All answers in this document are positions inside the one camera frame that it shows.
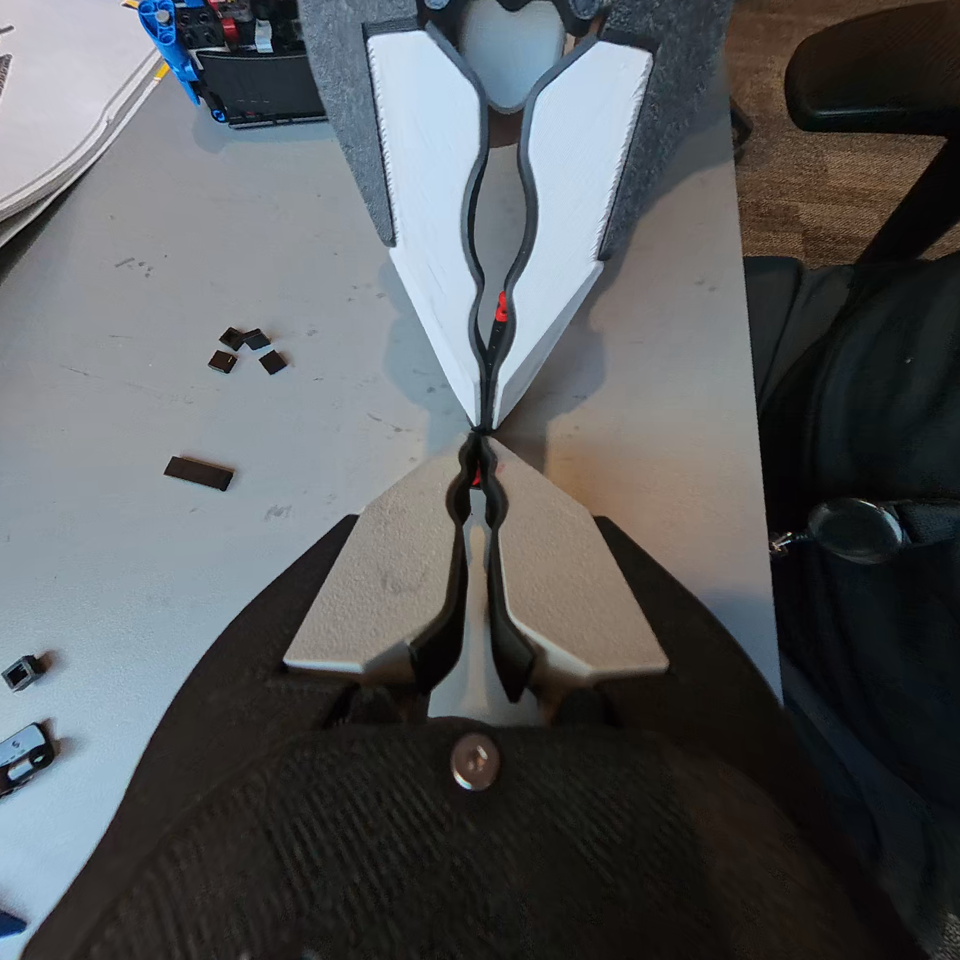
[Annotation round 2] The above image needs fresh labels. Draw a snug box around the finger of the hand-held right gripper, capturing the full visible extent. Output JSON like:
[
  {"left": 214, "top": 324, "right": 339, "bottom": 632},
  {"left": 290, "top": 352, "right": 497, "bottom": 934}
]
[
  {"left": 489, "top": 36, "right": 655, "bottom": 436},
  {"left": 362, "top": 21, "right": 496, "bottom": 436}
]

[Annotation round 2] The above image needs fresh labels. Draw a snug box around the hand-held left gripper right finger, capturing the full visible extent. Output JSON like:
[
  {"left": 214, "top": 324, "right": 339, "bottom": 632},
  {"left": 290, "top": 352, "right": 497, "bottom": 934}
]
[{"left": 480, "top": 433, "right": 671, "bottom": 706}]

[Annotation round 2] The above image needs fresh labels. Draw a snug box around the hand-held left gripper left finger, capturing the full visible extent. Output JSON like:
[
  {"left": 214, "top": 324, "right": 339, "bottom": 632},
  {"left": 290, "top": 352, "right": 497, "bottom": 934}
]
[{"left": 282, "top": 433, "right": 483, "bottom": 699}]

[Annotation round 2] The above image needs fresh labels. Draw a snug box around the black beam with red pins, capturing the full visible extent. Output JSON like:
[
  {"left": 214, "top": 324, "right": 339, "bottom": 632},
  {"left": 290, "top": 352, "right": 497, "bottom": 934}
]
[{"left": 471, "top": 291, "right": 513, "bottom": 489}]

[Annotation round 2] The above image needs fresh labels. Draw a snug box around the long black tile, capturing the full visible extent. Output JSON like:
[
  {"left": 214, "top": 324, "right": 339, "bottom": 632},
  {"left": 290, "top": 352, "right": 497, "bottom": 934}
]
[{"left": 163, "top": 455, "right": 236, "bottom": 492}]

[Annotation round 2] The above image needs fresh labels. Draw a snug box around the grey desk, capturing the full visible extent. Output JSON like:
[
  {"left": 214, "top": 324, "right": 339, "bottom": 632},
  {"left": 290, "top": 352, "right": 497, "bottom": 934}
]
[{"left": 0, "top": 0, "right": 786, "bottom": 960}]

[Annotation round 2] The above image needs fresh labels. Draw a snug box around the black and blue brick model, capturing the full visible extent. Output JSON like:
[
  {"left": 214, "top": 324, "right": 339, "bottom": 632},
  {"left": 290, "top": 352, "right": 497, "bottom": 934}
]
[{"left": 137, "top": 0, "right": 329, "bottom": 130}]

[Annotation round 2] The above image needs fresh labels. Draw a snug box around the open instruction booklet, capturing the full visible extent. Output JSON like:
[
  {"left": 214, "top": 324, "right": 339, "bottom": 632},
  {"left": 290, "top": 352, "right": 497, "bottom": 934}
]
[{"left": 0, "top": 0, "right": 165, "bottom": 249}]

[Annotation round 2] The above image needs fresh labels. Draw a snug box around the black badge reel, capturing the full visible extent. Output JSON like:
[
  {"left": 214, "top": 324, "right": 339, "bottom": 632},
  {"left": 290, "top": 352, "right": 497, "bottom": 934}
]
[{"left": 768, "top": 496, "right": 905, "bottom": 565}]

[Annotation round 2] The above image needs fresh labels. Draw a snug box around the black office chair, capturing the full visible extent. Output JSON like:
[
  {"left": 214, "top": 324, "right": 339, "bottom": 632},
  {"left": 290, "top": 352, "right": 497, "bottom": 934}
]
[{"left": 783, "top": 11, "right": 960, "bottom": 265}]

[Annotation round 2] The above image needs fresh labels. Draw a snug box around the small black cube brick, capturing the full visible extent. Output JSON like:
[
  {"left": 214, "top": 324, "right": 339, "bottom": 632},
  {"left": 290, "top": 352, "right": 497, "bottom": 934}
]
[{"left": 2, "top": 652, "right": 48, "bottom": 693}]

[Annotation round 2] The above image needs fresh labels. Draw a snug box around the grey and black connector piece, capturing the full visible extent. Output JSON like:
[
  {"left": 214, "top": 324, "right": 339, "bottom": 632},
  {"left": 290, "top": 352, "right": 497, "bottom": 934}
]
[{"left": 0, "top": 720, "right": 58, "bottom": 800}]

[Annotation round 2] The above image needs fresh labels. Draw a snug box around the black backpack with strap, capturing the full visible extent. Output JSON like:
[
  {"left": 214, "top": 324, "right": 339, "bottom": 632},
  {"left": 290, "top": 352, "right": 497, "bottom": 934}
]
[{"left": 746, "top": 255, "right": 960, "bottom": 960}]

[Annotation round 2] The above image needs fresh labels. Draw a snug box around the black lanyard strap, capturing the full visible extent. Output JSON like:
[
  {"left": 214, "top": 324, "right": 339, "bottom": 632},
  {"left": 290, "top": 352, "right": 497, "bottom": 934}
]
[{"left": 896, "top": 497, "right": 960, "bottom": 543}]

